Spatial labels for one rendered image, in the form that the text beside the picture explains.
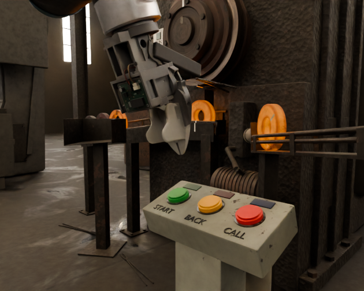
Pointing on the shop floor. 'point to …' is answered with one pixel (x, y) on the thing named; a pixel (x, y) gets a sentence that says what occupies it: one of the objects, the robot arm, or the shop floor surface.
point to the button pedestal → (220, 238)
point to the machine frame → (292, 125)
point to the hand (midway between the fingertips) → (182, 145)
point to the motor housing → (236, 181)
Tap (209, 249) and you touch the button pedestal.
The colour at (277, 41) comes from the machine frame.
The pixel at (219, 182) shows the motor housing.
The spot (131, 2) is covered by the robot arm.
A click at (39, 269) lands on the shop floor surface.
